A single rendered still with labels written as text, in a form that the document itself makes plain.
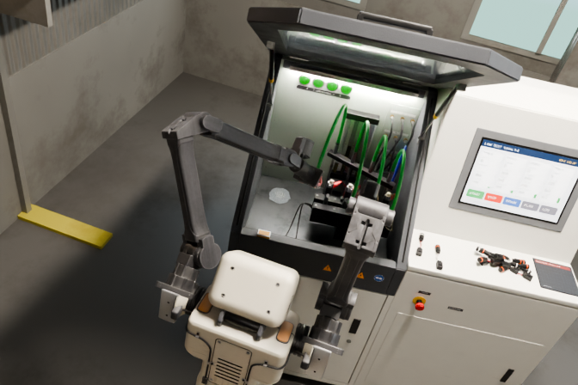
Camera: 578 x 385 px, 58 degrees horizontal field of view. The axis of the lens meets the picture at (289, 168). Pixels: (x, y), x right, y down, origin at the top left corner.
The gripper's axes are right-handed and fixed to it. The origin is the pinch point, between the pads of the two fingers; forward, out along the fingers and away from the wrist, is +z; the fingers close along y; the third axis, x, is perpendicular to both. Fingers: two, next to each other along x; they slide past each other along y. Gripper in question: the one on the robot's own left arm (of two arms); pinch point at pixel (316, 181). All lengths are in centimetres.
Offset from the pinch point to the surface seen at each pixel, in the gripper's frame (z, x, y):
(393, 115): 27, -43, -4
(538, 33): 187, -189, -8
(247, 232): 1.9, 28.7, 18.9
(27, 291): 25, 109, 140
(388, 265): 28.3, 15.5, -29.2
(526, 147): 32, -48, -58
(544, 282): 59, -6, -79
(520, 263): 55, -9, -69
